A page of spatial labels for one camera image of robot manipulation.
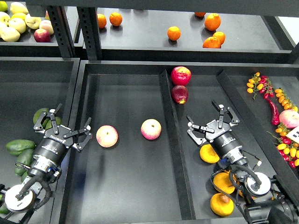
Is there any black left bin tray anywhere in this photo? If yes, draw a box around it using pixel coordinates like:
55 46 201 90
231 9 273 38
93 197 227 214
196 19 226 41
0 56 81 224

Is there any orange on shelf right small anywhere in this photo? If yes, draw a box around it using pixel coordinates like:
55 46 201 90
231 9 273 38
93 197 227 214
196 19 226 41
213 31 226 45

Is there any black bin divider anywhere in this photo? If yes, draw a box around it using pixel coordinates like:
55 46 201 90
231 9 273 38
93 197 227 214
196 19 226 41
216 70 299 194
158 70 196 220

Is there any orange cherry tomato bunch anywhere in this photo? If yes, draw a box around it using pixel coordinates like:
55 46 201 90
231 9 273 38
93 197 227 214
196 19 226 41
246 72 263 100

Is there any dark red apple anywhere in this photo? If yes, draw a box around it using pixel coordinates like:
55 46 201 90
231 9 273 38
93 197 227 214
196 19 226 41
171 85 189 105

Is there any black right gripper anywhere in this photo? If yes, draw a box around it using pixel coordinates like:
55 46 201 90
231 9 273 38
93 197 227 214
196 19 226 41
186 100 243 159

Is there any orange on shelf front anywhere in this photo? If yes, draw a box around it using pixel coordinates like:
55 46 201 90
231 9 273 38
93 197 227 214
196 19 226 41
202 36 221 49

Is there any green avocado top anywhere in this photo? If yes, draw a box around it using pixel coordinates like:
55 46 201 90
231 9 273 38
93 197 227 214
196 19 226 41
33 107 50 127

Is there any green avocado long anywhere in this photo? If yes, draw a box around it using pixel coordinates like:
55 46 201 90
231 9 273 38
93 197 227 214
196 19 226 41
14 149 34 176

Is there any large orange on shelf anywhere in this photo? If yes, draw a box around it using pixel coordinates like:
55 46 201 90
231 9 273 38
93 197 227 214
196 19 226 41
204 13 221 31

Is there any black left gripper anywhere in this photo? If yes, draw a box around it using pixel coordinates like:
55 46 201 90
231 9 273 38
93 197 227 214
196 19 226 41
33 104 92 167

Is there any peach on left shelf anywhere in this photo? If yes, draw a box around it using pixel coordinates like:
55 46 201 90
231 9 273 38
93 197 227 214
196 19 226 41
39 20 54 35

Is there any green avocado corner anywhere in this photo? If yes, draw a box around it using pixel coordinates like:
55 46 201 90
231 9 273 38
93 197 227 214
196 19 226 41
0 194 10 214

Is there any pink apple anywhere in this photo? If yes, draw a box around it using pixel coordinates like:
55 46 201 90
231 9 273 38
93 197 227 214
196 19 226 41
141 119 162 140
96 125 118 148

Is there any black bin divider centre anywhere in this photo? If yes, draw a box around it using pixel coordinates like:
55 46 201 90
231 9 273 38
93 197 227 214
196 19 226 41
158 70 196 220

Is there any pink apple right bin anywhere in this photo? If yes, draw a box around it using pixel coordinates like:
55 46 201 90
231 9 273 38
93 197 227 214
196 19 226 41
279 109 299 129

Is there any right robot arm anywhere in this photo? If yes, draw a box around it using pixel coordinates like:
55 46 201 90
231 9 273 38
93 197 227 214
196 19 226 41
186 101 299 224

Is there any pink apple centre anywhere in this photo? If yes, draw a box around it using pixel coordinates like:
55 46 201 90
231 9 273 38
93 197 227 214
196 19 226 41
141 119 162 140

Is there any orange tomato vine right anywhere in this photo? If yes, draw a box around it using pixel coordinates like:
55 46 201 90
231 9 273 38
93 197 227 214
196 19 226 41
274 88 299 112

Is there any black middle bin tray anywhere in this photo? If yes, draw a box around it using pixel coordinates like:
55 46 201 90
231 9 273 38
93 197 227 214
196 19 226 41
59 61 299 224

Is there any black bin divider right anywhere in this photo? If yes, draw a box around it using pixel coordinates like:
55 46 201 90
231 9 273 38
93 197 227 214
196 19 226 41
216 70 299 194

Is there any white label card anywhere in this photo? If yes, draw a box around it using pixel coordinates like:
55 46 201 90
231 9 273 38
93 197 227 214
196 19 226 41
286 126 299 143

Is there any green avocado flat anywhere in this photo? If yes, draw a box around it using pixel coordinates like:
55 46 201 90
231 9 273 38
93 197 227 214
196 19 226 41
6 139 36 156

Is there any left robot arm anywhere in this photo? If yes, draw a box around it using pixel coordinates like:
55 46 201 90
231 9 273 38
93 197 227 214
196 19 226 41
0 106 92 217

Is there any red apple on left shelf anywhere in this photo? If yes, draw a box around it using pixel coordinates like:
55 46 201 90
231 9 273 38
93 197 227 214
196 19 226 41
34 28 51 42

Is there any yellow pear with stem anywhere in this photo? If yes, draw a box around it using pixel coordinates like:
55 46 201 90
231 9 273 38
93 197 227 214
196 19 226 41
237 189 244 197

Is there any red cherry tomato bunch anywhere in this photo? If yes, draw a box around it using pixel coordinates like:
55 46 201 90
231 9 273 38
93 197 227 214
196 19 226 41
259 76 274 99

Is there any black shelf post right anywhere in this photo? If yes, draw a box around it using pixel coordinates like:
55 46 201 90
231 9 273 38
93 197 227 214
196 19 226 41
77 7 102 60

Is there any black bin tray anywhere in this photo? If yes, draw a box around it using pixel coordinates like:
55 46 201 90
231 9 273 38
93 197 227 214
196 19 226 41
0 56 81 224
59 61 299 224

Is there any black shelf post left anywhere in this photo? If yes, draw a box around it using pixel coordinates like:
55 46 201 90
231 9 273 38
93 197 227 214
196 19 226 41
47 6 75 58

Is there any black shelf post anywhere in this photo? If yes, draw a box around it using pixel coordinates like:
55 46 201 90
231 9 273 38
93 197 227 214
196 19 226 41
77 7 102 60
47 6 75 58

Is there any yellow-green apple front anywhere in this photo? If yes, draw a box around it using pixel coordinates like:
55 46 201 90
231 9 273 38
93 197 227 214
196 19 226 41
0 27 21 42

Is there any bright red apple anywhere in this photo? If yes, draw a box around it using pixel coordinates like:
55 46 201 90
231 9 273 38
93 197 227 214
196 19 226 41
171 66 192 86

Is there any pink apple left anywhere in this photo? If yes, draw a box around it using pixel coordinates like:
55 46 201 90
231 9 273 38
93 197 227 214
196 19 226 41
96 125 118 148

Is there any red chili pepper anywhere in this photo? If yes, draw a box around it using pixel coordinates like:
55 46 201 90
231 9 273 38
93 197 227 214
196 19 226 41
266 99 280 126

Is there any yellow pear bottom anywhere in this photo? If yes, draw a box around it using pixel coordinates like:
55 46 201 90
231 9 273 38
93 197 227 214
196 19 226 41
210 193 234 217

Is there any green avocado lower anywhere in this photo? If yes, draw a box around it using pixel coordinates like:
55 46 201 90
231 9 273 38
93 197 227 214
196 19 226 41
21 172 28 182

